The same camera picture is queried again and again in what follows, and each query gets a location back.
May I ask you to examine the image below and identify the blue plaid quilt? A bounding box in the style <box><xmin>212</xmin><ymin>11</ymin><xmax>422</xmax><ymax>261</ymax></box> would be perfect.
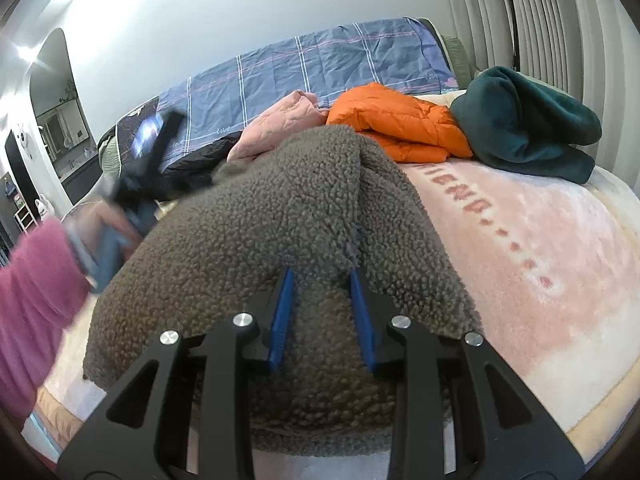
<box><xmin>155</xmin><ymin>17</ymin><xmax>458</xmax><ymax>153</ymax></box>

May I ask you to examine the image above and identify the pink plush blanket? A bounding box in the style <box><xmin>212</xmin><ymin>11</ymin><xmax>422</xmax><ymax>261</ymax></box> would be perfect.
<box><xmin>35</xmin><ymin>87</ymin><xmax>640</xmax><ymax>480</ymax></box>

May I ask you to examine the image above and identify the grey-brown fleece jacket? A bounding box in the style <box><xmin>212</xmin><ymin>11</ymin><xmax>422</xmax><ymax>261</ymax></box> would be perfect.
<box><xmin>82</xmin><ymin>124</ymin><xmax>483</xmax><ymax>456</ymax></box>

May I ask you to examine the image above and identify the orange puffer jacket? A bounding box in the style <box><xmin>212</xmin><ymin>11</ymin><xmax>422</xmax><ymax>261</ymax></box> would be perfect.
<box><xmin>326</xmin><ymin>82</ymin><xmax>474</xmax><ymax>163</ymax></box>

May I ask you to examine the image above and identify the green pillow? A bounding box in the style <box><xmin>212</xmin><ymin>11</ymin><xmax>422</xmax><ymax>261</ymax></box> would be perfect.
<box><xmin>96</xmin><ymin>124</ymin><xmax>122</xmax><ymax>175</ymax></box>
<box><xmin>440</xmin><ymin>35</ymin><xmax>474</xmax><ymax>88</ymax></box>

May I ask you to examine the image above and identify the white round wall device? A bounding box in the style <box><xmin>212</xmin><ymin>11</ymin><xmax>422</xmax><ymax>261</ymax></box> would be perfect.
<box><xmin>12</xmin><ymin>124</ymin><xmax>35</xmax><ymax>155</ymax></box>

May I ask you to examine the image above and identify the black garment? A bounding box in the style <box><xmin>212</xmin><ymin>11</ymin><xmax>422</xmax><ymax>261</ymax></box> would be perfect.
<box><xmin>155</xmin><ymin>132</ymin><xmax>247</xmax><ymax>202</ymax></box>

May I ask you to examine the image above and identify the dark green fleece garment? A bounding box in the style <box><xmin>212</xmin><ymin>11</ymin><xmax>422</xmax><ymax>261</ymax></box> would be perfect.
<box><xmin>450</xmin><ymin>66</ymin><xmax>603</xmax><ymax>184</ymax></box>

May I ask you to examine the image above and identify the person's left hand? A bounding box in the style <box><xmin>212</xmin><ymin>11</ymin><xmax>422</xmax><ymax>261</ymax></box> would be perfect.
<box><xmin>89</xmin><ymin>202</ymin><xmax>132</xmax><ymax>248</ymax></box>

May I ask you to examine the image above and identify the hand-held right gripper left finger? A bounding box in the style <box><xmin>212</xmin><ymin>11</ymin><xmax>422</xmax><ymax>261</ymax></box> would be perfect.
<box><xmin>56</xmin><ymin>266</ymin><xmax>296</xmax><ymax>480</ymax></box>

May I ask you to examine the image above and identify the grey pleated curtain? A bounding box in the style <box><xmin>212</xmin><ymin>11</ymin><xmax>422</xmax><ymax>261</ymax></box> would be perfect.
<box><xmin>437</xmin><ymin>0</ymin><xmax>640</xmax><ymax>161</ymax></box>

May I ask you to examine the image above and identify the light blue bed sheet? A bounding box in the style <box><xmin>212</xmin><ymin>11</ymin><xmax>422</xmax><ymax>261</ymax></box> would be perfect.
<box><xmin>21</xmin><ymin>409</ymin><xmax>68</xmax><ymax>463</ymax></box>

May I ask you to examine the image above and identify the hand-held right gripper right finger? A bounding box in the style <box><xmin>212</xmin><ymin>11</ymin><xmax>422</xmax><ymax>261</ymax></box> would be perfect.
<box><xmin>348</xmin><ymin>267</ymin><xmax>586</xmax><ymax>480</ymax></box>

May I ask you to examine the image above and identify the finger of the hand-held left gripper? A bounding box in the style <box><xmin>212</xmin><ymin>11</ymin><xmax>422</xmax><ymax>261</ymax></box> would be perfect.
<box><xmin>146</xmin><ymin>110</ymin><xmax>187</xmax><ymax>183</ymax></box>

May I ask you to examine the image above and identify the pink quilted jacket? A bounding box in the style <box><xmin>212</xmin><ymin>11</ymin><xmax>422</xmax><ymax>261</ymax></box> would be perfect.
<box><xmin>227</xmin><ymin>90</ymin><xmax>332</xmax><ymax>163</ymax></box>

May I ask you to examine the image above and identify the person's left forearm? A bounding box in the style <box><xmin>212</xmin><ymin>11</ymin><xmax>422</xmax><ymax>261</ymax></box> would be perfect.
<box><xmin>0</xmin><ymin>219</ymin><xmax>103</xmax><ymax>428</ymax></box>

